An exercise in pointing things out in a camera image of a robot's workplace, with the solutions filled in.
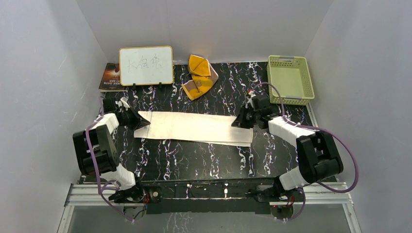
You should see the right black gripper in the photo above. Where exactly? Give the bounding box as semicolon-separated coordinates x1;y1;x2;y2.
232;105;260;129

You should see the white towel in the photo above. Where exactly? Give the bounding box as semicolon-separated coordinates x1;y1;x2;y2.
134;111;253;147

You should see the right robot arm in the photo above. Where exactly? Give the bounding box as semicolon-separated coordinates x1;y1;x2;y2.
231;93;343;201

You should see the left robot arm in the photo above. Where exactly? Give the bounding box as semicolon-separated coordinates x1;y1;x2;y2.
72;97;151;202

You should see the dark book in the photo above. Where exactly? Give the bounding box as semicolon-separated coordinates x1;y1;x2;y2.
99;63;125;93

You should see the yellow brown towel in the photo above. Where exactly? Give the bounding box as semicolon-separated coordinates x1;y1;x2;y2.
182;54;219;100

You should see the green plastic basket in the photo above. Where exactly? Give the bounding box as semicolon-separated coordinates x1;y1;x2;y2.
267;55;315;106

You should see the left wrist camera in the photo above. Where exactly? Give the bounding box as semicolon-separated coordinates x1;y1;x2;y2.
116;99;130;111

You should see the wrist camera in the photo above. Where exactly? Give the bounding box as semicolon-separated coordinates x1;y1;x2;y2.
245;90;256;110
116;99;130;111

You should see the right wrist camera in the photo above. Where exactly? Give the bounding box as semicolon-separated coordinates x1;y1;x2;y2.
245;90;256;110

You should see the whiteboard with yellow frame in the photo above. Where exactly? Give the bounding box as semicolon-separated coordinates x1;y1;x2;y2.
119;46;174;86

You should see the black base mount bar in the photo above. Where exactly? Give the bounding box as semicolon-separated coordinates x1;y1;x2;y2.
112;177;307;219

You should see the aluminium rail frame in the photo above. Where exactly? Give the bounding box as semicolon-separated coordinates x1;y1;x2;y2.
58;182;361;233

